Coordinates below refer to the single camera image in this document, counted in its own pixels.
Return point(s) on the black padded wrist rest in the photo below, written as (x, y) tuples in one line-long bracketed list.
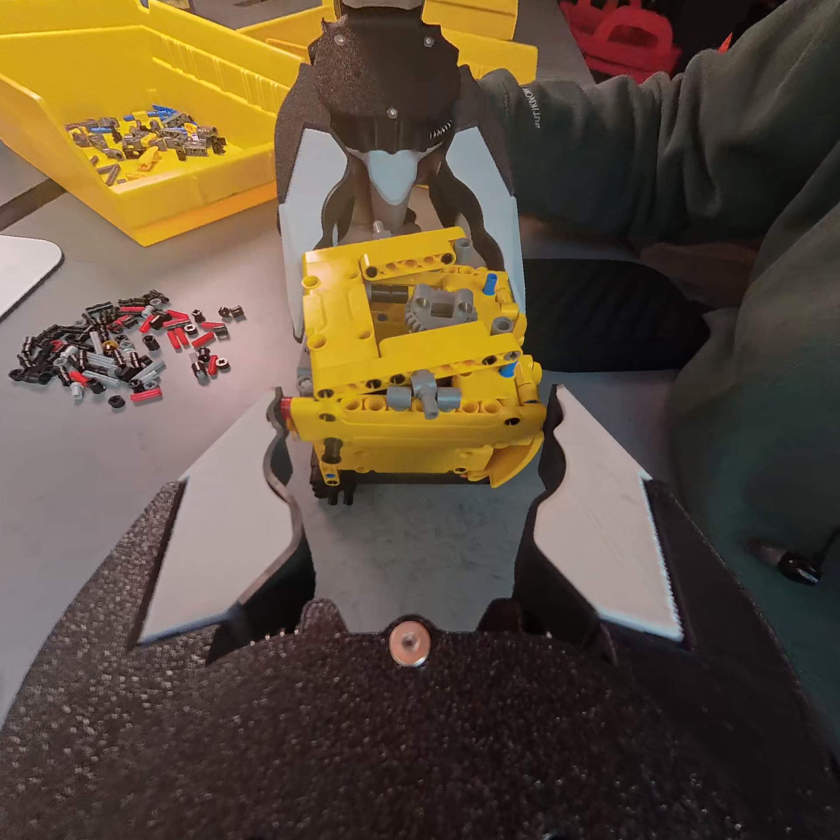
[(610, 315)]

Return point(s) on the person's green hoodie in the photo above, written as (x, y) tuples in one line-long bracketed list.
[(774, 394)]

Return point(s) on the nested yellow bins stack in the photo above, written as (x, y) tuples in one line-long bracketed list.
[(485, 46)]

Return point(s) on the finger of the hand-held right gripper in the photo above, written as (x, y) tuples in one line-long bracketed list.
[(492, 197), (305, 197)]

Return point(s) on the person's right hand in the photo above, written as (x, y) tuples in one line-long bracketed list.
[(359, 197)]

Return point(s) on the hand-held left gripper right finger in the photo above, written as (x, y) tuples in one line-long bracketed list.
[(604, 544)]

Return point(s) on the yellow black lego truck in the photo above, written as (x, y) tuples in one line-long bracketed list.
[(426, 446)]

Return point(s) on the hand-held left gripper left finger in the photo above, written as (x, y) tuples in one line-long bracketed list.
[(223, 544)]

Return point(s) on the dark lego pieces heap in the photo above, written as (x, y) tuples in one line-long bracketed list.
[(144, 138)]

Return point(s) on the red plastic basket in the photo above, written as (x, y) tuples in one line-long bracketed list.
[(623, 33)]

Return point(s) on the white board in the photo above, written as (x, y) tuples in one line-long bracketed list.
[(26, 269)]

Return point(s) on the yellow plastic bin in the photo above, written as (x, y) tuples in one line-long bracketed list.
[(289, 33), (65, 72)]

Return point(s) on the pile of small lego parts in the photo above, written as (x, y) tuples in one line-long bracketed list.
[(98, 354)]

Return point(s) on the person's right forearm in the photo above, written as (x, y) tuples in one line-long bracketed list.
[(623, 144)]

